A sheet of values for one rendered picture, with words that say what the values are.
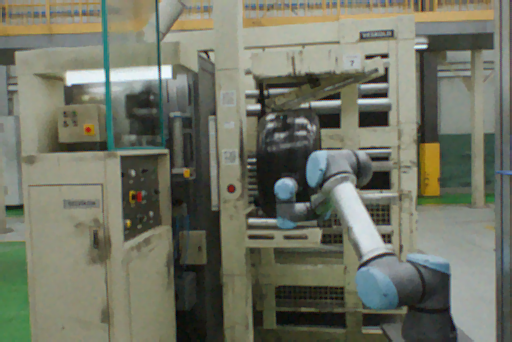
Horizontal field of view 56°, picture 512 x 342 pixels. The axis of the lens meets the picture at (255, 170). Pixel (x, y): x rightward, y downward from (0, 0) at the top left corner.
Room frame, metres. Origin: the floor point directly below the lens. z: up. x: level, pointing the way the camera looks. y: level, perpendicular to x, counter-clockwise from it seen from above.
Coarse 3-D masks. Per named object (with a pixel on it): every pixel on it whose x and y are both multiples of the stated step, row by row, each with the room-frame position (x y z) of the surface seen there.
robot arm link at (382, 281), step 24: (312, 168) 1.53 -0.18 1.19; (336, 168) 1.48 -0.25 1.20; (360, 168) 1.53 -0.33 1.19; (336, 192) 1.45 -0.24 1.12; (360, 216) 1.39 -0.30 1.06; (360, 240) 1.34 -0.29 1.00; (360, 264) 1.31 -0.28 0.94; (384, 264) 1.27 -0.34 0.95; (408, 264) 1.30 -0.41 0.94; (360, 288) 1.29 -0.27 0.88; (384, 288) 1.22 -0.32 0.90; (408, 288) 1.24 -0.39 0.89
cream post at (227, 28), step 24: (216, 0) 2.42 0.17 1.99; (240, 0) 2.48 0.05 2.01; (216, 24) 2.42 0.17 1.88; (240, 24) 2.46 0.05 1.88; (216, 48) 2.42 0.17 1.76; (240, 48) 2.43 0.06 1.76; (216, 72) 2.42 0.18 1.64; (240, 72) 2.42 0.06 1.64; (216, 96) 2.43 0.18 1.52; (240, 96) 2.41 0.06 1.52; (240, 120) 2.41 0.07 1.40; (240, 144) 2.41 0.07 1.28; (240, 168) 2.41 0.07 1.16; (240, 192) 2.41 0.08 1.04; (240, 240) 2.41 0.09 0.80; (240, 264) 2.41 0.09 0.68; (240, 288) 2.41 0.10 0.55; (240, 312) 2.41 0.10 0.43; (240, 336) 2.41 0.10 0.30
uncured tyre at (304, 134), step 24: (264, 120) 2.32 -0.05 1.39; (288, 120) 2.27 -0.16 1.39; (312, 120) 2.29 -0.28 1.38; (264, 144) 2.22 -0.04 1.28; (288, 144) 2.19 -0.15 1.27; (312, 144) 2.20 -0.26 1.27; (264, 168) 2.19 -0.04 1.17; (288, 168) 2.17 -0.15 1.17; (264, 192) 2.22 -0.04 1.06; (312, 192) 2.20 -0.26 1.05
